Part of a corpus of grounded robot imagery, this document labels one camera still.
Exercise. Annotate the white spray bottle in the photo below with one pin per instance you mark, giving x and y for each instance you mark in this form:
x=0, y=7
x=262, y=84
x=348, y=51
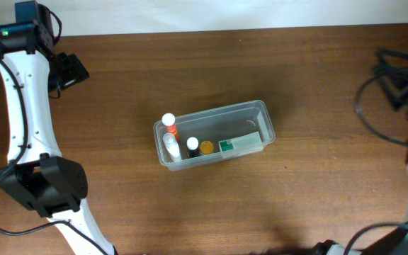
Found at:
x=172, y=147

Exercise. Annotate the clear plastic container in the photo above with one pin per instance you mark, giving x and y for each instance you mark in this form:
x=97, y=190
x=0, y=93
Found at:
x=216, y=124

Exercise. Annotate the orange tablet tube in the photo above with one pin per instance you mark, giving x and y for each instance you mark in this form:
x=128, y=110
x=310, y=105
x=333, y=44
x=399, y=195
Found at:
x=169, y=121

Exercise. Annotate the white green medicine box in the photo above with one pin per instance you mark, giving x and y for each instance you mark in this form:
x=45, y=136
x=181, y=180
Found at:
x=240, y=146

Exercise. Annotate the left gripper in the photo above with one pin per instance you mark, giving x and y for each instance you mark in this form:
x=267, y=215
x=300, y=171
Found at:
x=77, y=70

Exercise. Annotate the dark bottle white cap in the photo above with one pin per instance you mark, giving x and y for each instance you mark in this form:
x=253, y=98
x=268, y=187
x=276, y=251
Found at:
x=192, y=145

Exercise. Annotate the small jar gold lid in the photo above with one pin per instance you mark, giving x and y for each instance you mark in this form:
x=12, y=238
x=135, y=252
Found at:
x=206, y=147

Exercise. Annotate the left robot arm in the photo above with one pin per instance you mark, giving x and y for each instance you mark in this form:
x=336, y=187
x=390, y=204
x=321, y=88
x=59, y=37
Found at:
x=37, y=176

